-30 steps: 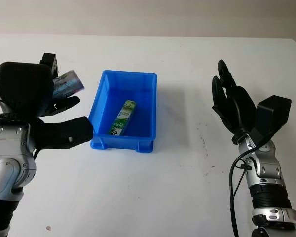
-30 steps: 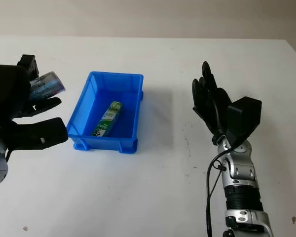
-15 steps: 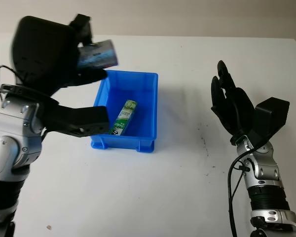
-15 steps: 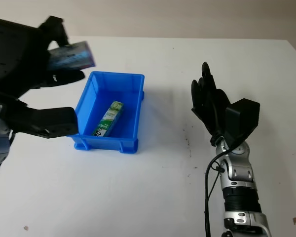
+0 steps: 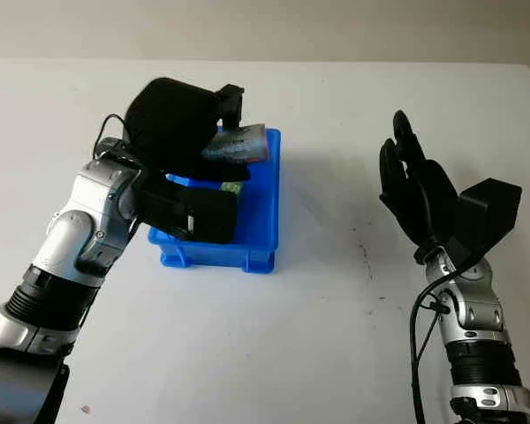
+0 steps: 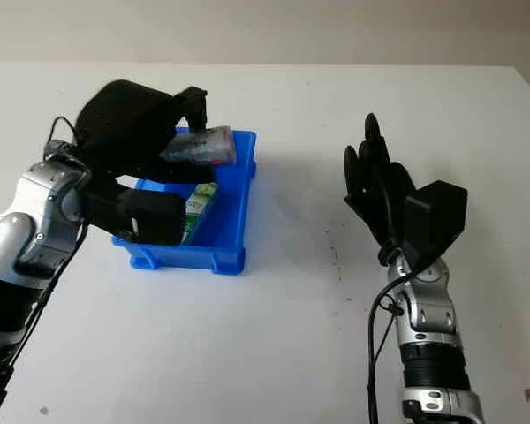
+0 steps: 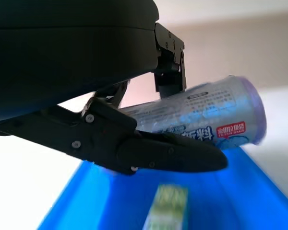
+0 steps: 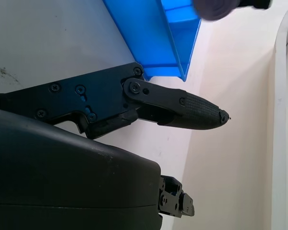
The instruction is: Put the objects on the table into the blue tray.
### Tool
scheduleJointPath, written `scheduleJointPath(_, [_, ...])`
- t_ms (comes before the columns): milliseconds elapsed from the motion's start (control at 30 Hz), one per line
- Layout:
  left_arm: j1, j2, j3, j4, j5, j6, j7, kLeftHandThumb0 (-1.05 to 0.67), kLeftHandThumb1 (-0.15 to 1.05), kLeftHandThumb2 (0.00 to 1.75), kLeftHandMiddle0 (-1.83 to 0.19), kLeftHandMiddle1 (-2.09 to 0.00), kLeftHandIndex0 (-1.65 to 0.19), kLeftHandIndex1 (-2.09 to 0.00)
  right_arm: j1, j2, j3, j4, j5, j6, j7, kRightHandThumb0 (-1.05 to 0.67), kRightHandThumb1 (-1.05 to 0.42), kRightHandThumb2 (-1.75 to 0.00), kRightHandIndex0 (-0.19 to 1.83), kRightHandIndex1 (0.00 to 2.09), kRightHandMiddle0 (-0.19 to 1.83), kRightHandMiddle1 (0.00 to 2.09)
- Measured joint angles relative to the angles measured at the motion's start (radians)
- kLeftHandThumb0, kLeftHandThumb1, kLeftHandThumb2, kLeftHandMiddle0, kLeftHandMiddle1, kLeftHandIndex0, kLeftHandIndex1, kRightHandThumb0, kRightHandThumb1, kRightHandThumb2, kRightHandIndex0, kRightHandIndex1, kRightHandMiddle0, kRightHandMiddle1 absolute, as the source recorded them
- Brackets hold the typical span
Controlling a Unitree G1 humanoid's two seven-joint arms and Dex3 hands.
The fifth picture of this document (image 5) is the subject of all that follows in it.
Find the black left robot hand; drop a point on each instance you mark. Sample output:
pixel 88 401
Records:
pixel 168 123

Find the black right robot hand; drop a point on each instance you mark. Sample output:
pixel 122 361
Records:
pixel 417 194

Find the blue toothpaste tube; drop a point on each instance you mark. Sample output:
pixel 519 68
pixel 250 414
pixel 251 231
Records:
pixel 243 146

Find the green toothpaste box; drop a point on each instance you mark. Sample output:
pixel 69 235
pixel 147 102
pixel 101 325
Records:
pixel 232 187

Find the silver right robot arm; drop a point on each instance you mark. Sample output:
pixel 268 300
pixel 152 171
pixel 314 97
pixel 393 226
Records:
pixel 481 335

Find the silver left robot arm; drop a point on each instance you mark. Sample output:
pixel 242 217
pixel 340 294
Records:
pixel 70 238

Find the blue plastic tray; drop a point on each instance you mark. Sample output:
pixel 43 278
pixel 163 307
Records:
pixel 260 212

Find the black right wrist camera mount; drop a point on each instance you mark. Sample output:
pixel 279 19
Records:
pixel 490 212

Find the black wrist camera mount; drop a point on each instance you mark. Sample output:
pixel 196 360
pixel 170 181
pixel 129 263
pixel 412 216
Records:
pixel 207 216
pixel 490 212

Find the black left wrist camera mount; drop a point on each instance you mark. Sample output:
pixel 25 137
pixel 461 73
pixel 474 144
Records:
pixel 207 216

